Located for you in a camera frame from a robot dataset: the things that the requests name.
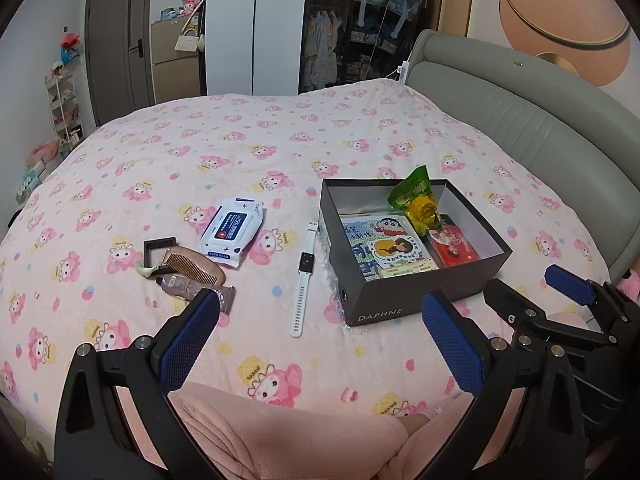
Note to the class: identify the white blue wet wipes pack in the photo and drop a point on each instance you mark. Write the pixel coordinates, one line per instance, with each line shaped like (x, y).
(232, 227)

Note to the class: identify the person's pink pajama legs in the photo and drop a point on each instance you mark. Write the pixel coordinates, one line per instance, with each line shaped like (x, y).
(300, 440)

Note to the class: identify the green snack packet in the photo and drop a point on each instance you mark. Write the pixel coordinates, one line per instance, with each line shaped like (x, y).
(412, 190)

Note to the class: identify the glass door cabinet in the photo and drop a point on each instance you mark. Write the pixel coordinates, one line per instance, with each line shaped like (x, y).
(350, 60)

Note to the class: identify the clear plastic wrap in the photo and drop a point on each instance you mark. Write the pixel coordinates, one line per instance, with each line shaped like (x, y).
(330, 280)

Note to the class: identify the pink cartoon printed blanket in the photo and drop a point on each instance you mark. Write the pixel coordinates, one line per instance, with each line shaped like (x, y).
(250, 135)

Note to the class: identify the wooden comb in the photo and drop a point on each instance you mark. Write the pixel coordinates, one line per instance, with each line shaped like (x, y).
(200, 270)

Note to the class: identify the red packet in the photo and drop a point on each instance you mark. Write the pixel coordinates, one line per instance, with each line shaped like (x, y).
(457, 250)

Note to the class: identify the white handbag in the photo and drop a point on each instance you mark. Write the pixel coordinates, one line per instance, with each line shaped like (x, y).
(187, 42)

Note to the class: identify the pink bag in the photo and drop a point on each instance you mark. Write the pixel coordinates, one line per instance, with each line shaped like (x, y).
(44, 150)

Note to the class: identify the dark grey door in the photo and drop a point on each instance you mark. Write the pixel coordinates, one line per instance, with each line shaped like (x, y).
(115, 35)

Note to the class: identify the pale green small item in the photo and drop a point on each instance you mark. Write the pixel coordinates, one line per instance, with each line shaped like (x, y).
(147, 271)

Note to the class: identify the hand cream tube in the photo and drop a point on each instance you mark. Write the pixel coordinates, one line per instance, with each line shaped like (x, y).
(195, 290)

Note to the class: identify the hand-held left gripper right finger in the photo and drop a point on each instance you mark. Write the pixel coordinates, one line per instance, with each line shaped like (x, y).
(452, 345)

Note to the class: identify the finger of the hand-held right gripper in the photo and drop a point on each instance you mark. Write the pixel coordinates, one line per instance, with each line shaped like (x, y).
(505, 300)
(570, 280)

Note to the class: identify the cartoon printed packet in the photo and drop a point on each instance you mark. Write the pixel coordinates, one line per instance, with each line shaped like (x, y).
(360, 245)

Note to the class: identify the white smartwatch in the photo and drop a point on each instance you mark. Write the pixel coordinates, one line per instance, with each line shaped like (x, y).
(305, 265)

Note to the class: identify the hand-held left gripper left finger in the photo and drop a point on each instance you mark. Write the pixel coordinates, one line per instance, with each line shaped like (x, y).
(187, 345)

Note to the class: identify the beige drawer cabinet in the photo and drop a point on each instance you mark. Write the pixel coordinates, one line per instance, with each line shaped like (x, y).
(170, 75)

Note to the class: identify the grey green bed headboard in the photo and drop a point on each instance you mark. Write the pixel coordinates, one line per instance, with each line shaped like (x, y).
(525, 120)

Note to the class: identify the black square case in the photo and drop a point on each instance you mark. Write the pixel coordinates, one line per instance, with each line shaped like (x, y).
(160, 241)

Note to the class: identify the yellow wrapped snack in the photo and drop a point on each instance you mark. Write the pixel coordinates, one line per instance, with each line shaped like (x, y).
(422, 212)

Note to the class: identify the white wardrobe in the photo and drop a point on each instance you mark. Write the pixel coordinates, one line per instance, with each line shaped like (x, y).
(230, 25)

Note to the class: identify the dark grey shoe box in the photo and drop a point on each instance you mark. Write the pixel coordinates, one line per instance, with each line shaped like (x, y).
(380, 305)

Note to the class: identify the pink plush toy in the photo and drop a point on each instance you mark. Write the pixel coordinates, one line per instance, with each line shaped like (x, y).
(190, 6)
(631, 287)

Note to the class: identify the white shelf rack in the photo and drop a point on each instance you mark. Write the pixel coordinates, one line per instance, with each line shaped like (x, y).
(62, 100)

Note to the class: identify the round peach wall decoration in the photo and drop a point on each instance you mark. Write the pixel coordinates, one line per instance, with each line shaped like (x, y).
(550, 10)

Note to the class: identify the white charger plug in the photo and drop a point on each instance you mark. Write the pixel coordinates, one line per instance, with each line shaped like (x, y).
(403, 70)

